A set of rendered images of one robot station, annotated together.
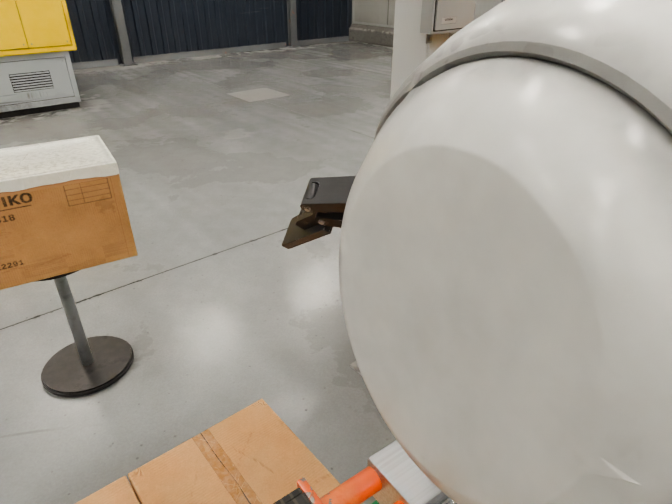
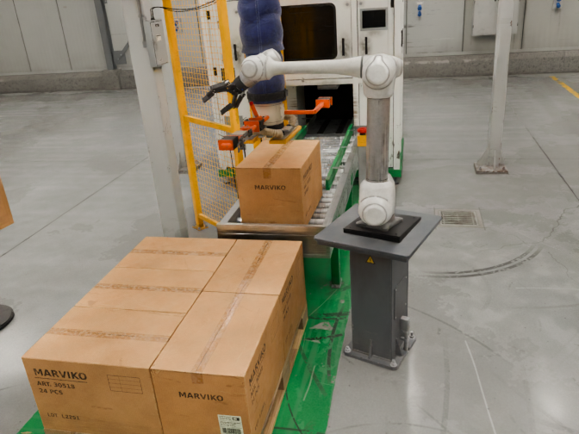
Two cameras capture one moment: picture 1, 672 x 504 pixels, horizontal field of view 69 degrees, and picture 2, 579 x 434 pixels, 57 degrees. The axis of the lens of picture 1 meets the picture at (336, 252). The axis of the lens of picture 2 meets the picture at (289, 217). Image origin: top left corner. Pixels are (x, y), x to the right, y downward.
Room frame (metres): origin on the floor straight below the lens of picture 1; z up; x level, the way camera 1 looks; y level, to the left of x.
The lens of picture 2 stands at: (-1.96, 1.33, 1.91)
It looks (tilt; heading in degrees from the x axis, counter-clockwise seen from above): 23 degrees down; 323
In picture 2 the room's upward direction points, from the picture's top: 4 degrees counter-clockwise
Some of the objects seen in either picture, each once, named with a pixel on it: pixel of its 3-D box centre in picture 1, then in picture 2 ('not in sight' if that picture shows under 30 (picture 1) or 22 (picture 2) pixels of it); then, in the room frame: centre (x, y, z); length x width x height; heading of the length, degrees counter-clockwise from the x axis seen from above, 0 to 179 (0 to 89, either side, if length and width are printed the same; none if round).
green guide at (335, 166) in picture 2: not in sight; (345, 151); (1.24, -1.70, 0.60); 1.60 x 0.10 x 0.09; 129
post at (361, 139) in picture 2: not in sight; (364, 206); (0.45, -1.11, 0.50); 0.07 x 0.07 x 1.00; 39
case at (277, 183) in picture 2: not in sight; (282, 182); (0.70, -0.62, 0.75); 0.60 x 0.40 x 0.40; 128
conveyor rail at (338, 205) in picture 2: not in sight; (348, 176); (0.97, -1.46, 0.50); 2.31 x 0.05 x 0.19; 129
